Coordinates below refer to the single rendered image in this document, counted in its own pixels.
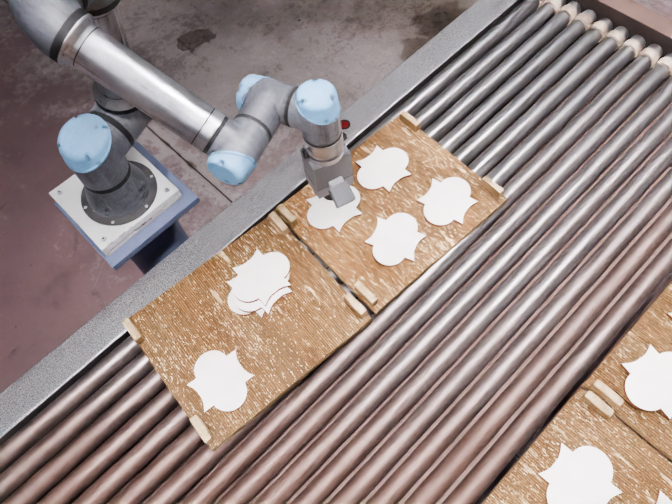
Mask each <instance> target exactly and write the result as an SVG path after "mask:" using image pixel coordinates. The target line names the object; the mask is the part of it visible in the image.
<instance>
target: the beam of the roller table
mask: <svg viewBox="0 0 672 504"><path fill-rule="evenodd" d="M523 1H524V0H478V1H477V2H476V3H474V4H473V5H472V6H471V7H470V8H468V9H467V10H466V11H465V12H464V13H462V14H461V15H460V16H459V17H457V18H456V19H455V20H454V21H453V22H451V23H450V24H449V25H448V26H446V27H445V28H444V29H443V30H442V31H440V32H439V33H438V34H437V35H436V36H434V37H433V38H432V39H431V40H429V41H428V42H427V43H426V44H425V45H423V46H422V47H421V48H420V49H419V50H417V51H416V52H415V53H414V54H412V55H411V56H410V57H409V58H408V59H406V60H405V61H404V62H403V63H402V64H400V65H399V66H398V67H397V68H395V69H394V70H393V71H392V72H391V73H389V74H388V75H387V76H386V77H384V78H383V79H382V80H381V81H380V82H378V83H377V84H376V85H375V86H374V87H372V88H371V89H370V90H369V91H367V92H366V93H365V94H364V95H363V96H361V97H360V98H359V99H358V100H357V101H355V102H354V103H353V104H352V105H350V106H349V107H348V108H347V109H346V110H344V111H343V112H342V113H341V114H340V116H341V120H348V121H349V122H350V124H351V125H350V127H349V128H348V129H345V130H343V129H342V131H343V132H344V133H345V134H347V139H346V140H345V141H344V143H345V145H346V146H347V148H348V149H350V148H351V147H352V146H353V145H355V144H356V143H357V142H358V141H359V140H361V139H362V138H363V137H364V136H365V135H366V134H368V133H369V132H370V131H371V130H372V129H373V128H375V127H376V126H377V125H378V124H379V123H381V122H382V121H383V120H384V119H385V118H386V117H388V116H389V115H390V114H391V113H392V112H393V111H395V110H396V109H397V108H398V107H399V106H400V105H402V104H403V103H404V102H405V101H406V100H408V99H409V98H410V97H411V96H412V95H413V94H415V93H416V92H417V91H418V90H419V89H420V88H422V87H423V86H424V85H425V84H426V83H428V82H429V81H430V80H431V79H432V78H433V77H435V76H436V75H437V74H438V73H439V72H440V71H442V70H443V69H444V68H445V67H446V66H448V65H449V64H450V63H451V62H452V61H453V60H455V59H456V58H457V57H458V56H459V55H460V54H462V53H463V52H464V51H465V50H466V49H467V48H469V47H470V46H471V45H472V44H473V43H475V42H476V41H477V40H478V39H479V38H480V37H482V36H483V35H484V34H485V33H486V32H487V31H489V30H490V29H491V28H492V27H493V26H495V25H496V24H497V23H498V22H499V21H500V20H502V19H503V18H504V17H505V16H506V15H507V14H509V13H510V12H511V11H512V10H513V9H515V8H516V7H517V6H518V5H519V4H520V3H522V2H523ZM301 148H303V145H302V146H301V147H299V148H298V149H297V150H296V151H295V152H293V153H292V154H291V155H290V156H288V157H287V158H286V159H285V160H284V161H282V162H281V163H280V164H279V165H278V166H276V167H275V168H274V169H273V170H271V171H270V172H269V173H268V174H267V175H265V176H264V177H263V178H262V179H260V180H259V181H258V182H257V183H256V184H254V185H253V186H252V187H251V188H250V189H248V190H247V191H246V192H245V193H243V194H242V195H241V196H240V197H239V198H237V199H236V200H235V201H234V202H233V203H231V204H230V205H229V206H228V207H226V208H225V209H224V210H223V211H222V212H220V213H219V214H218V215H217V216H216V217H214V218H213V219H212V220H211V221H209V222H208V223H207V224H206V225H205V226H203V227H202V228H201V229H200V230H198V231H197V232H196V233H195V234H194V235H192V236H191V237H190V238H189V239H188V240H186V241H185V242H184V243H183V244H181V245H180V246H179V247H178V248H177V249H175V250H174V251H173V252H172V253H171V254H169V255H168V256H167V257H166V258H164V259H163V260H162V261H161V262H160V263H158V264H157V265H156V266H155V267H154V268H152V269H151V270H150V271H149V272H147V273H146V274H145V275H144V276H143V277H141V278H140V279H139V280H138V281H136V282H135V283H134V284H133V285H132V286H130V287H129V288H128V289H127V290H126V291H124V292H123V293H122V294H121V295H119V296H118V297H117V298H116V299H115V300H113V301H112V302H111V303H110V304H109V305H107V306H106V307H105V308H104V309H102V310H101V311H100V312H99V313H98V314H96V315H95V316H94V317H93V318H92V319H90V320H89V321H88V322H87V323H85V324H84V325H83V326H82V327H81V328H79V329H78V330H77V331H76V332H74V333H73V334H72V335H71V336H70V337H68V338H67V339H66V340H65V341H64V342H62V343H61V344H60V345H59V346H57V347H56V348H55V349H54V350H53V351H51V352H50V353H49V354H48V355H47V356H45V357H44V358H43V359H42V360H40V361H39V362H38V363H37V364H36V365H34V366H33V367H32V368H31V369H30V370H28V371H27V372H26V373H25V374H23V375H22V376H21V377H20V378H19V379H17V380H16V381H15V382H14V383H12V384H11V385H10V386H9V387H8V388H6V389H5V390H4V391H3V392H2V393H0V446H1V445H2V444H3V443H4V442H6V441H7V440H8V439H9V438H10V437H11V436H13V435H14V434H15V433H16V432H17V431H18V430H20V429H21V428H22V427H23V426H24V425H26V424H27V423H28V422H29V421H30V420H31V419H33V418H34V417H35V416H36V415H37V414H38V413H40V412H41V411H42V410H43V409H44V408H46V407H47V406H48V405H49V404H50V403H51V402H53V401H54V400H55V399H56V398H57V397H58V396H60V395H61V394H62V393H63V392H64V391H66V390H67V389H68V388H69V387H70V386H71V385H73V384H74V383H75V382H76V381H77V380H78V379H80V378H81V377H82V376H83V375H84V374H85V373H87V372H88V371H89V370H90V369H91V368H93V367H94V366H95V365H96V364H97V363H98V362H100V361H101V360H102V359H103V358H104V357H105V356H107V355H108V354H109V353H110V352H111V351H113V350H114V349H115V348H116V347H117V346H118V345H120V344H121V343H122V342H123V341H124V340H125V339H127V338H128V337H129V336H130V334H129V332H128V331H127V329H126V328H125V326H124V325H123V323H122V321H123V320H124V319H125V318H127V317H128V318H130V317H131V316H132V315H134V314H135V313H136V312H138V311H139V310H141V309H142V308H143V307H145V306H146V305H147V304H149V303H150V302H151V301H153V300H154V299H156V298H157V297H158V296H160V295H161V294H162V293H164V292H165V291H167V290H168V289H169V288H171V287H172V286H173V285H175V284H176V283H178V282H179V281H180V280H182V279H183V278H184V277H186V276H187V275H189V274H190V273H191V272H193V271H194V270H195V269H197V268H198V267H200V266H201V265H202V264H204V263H205V262H206V261H208V260H209V259H211V258H212V257H213V256H215V255H216V254H217V253H219V252H220V251H221V250H223V249H224V248H226V247H227V246H228V245H230V244H231V243H232V242H234V241H235V240H237V239H238V238H239V237H241V236H242V235H243V234H245V233H246V232H248V231H249V230H250V229H252V228H253V227H254V226H256V225H257V224H259V223H260V222H261V221H263V220H264V219H265V218H267V217H268V215H269V214H270V213H271V212H272V211H274V210H275V209H276V207H277V206H278V205H279V204H283V203H284V202H285V201H286V200H288V199H289V198H290V197H292V196H293V195H294V194H296V193H297V192H298V191H300V190H301V189H302V188H304V187H305V186H306V185H308V184H309V182H308V180H307V179H306V176H305V171H304V165H303V161H302V156H301V151H300V149H301ZM274 212H275V211H274Z"/></svg>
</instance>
